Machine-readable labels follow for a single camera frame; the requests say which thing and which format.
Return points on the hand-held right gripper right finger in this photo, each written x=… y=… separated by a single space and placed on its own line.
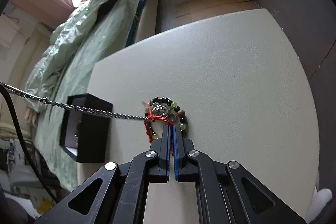
x=175 y=155

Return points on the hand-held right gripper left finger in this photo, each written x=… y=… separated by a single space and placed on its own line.
x=167 y=150

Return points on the black cardboard box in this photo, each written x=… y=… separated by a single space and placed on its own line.
x=94 y=129

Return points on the white low table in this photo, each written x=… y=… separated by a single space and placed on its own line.
x=236 y=69

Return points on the bed with green sheet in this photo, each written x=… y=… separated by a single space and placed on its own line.
x=71 y=74

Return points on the flat cardboard sheet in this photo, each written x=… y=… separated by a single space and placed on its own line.
x=210 y=5

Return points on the white cloth object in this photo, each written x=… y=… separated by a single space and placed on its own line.
x=323 y=200

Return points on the light green duvet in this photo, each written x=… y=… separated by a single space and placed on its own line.
x=86 y=16

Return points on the black cloth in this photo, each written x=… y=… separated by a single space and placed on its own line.
x=109 y=5

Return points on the beige headboard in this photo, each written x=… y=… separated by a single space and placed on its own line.
x=21 y=37

